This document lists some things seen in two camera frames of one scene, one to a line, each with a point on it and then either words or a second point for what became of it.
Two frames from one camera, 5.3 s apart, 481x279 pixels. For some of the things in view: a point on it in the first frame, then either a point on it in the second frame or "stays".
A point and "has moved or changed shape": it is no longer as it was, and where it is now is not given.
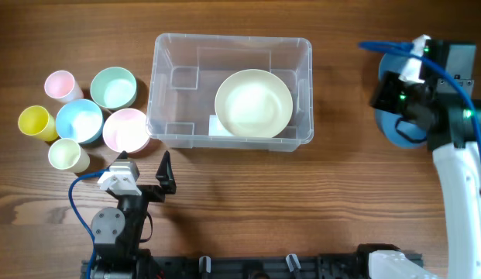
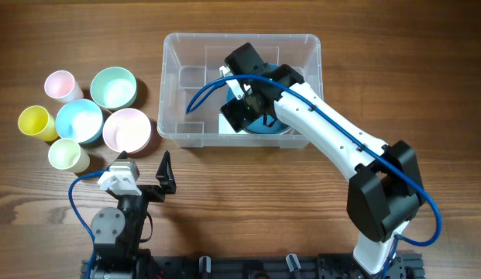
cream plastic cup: (66, 153) stays
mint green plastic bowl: (114, 88) stays
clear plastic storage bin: (187, 70) has moved or changed shape
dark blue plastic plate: (401, 131) → (259, 125)
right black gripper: (379, 97) → (242, 114)
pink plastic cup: (62, 86) stays
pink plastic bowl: (126, 129) stays
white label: (216, 129) → (225, 128)
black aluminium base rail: (306, 266) stays
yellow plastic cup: (36, 121) stays
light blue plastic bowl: (80, 120) stays
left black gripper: (164, 173) stays
